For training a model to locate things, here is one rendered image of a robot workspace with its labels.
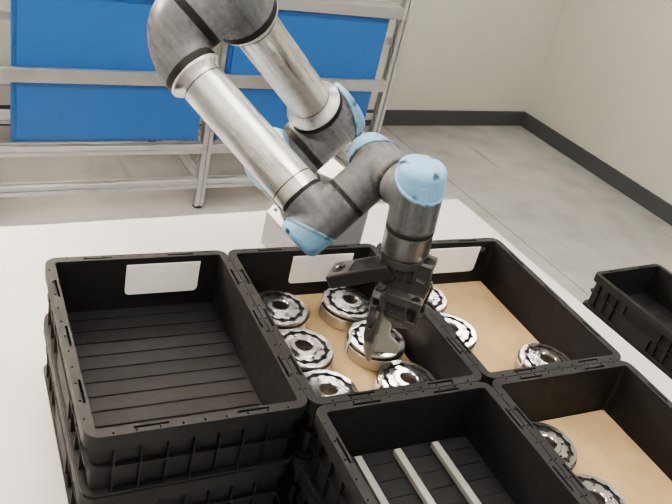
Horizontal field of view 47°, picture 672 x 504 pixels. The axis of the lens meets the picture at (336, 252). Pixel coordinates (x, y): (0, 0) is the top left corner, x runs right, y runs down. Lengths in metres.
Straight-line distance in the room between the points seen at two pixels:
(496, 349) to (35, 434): 0.82
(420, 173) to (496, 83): 4.14
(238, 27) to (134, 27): 1.71
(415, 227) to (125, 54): 2.05
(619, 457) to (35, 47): 2.32
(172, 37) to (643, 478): 1.02
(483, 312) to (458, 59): 3.48
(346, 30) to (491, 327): 2.05
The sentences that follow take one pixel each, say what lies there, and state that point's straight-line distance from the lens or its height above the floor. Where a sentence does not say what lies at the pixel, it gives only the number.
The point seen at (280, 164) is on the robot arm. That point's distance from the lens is 1.20.
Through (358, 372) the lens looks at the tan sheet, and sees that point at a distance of 1.32.
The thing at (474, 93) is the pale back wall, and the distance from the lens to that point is 5.13.
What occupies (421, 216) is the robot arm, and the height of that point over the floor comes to 1.16.
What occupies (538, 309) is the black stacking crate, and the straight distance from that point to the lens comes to 1.55.
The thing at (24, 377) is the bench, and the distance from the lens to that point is 1.42.
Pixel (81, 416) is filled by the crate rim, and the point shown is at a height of 0.93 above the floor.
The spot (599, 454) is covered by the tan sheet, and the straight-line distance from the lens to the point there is 1.36.
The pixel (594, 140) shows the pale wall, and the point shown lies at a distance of 5.08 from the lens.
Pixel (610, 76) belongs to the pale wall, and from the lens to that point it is 5.03.
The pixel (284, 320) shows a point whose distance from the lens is 1.34.
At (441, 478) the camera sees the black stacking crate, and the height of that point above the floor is 0.83.
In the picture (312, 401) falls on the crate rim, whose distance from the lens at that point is 1.08.
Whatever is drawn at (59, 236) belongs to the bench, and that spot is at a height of 0.70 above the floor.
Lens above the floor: 1.64
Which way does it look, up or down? 30 degrees down
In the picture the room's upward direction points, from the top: 14 degrees clockwise
